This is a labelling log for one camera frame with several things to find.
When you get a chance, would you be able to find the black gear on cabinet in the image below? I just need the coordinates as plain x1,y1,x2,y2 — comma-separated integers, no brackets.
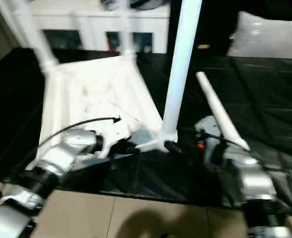
101,0,170,11

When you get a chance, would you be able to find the grey cushion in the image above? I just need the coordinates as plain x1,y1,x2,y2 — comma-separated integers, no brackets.
228,11,292,60

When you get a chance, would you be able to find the black table mat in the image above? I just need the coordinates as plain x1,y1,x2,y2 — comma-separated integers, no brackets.
0,47,292,215

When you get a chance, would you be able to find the white glass-door cabinet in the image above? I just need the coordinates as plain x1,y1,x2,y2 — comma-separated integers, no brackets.
17,0,172,54

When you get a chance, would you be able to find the white plastic table top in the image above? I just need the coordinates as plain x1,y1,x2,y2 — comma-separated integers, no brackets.
27,55,179,172

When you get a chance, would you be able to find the black cabinet with yellow label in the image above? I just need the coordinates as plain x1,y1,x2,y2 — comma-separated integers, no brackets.
168,0,241,58

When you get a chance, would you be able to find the white plastic table leg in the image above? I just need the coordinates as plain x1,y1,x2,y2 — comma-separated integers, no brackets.
161,0,204,142
117,0,137,61
9,0,60,71
195,72,251,152

